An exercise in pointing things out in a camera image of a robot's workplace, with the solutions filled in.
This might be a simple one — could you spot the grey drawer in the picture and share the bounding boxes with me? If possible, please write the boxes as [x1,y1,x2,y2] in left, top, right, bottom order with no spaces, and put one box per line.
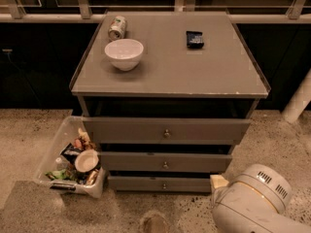
[84,116,250,145]
[108,176,211,193]
[101,151,232,173]

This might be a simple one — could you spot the grey bottom drawer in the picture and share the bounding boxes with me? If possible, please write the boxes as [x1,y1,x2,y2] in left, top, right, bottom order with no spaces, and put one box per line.
[108,176,211,193]

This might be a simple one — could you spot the clear plastic bottle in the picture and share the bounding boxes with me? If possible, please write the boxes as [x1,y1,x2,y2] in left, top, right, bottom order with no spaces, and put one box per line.
[55,157,69,171]

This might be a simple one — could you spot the grey drawer cabinet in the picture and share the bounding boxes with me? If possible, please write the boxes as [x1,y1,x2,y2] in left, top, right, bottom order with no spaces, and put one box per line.
[71,12,270,179]

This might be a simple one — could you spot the grey top drawer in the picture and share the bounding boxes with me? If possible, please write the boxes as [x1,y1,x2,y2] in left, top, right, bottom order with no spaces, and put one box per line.
[84,116,250,145]

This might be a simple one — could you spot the white ceramic bowl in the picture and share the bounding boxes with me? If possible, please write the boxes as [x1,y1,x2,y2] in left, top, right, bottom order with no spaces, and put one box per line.
[104,39,144,71]

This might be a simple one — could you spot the crushed soda can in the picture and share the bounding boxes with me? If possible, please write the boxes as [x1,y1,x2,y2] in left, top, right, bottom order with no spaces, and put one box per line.
[108,16,127,41]

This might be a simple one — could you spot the green snack bag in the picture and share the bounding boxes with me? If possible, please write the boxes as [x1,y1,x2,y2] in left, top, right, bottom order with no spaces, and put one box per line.
[46,169,77,181]

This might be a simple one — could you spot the white metal railing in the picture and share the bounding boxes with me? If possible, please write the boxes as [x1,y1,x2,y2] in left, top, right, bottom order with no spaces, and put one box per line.
[0,0,311,23]

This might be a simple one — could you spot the clear plastic bin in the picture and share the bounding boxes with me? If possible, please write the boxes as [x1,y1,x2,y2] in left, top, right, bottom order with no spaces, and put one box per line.
[34,116,106,198]

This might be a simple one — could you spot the black snack packet in bin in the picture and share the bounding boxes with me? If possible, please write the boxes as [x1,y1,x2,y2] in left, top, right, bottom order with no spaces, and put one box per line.
[60,144,82,162]

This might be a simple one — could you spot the white bowl in bin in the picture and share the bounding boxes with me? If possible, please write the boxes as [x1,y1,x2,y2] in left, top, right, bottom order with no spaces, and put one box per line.
[75,150,99,173]

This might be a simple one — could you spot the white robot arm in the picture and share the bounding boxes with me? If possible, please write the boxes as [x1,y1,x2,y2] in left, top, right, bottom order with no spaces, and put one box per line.
[210,164,311,233]

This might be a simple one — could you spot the white pole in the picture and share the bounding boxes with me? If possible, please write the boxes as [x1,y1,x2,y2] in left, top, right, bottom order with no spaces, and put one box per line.
[282,70,311,123]

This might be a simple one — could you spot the grey middle drawer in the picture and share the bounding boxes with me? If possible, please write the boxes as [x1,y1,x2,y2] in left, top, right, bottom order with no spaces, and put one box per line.
[101,151,232,173]

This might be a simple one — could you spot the dark blue snack packet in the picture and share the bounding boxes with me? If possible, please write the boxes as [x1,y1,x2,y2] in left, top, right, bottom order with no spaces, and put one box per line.
[186,31,204,49]

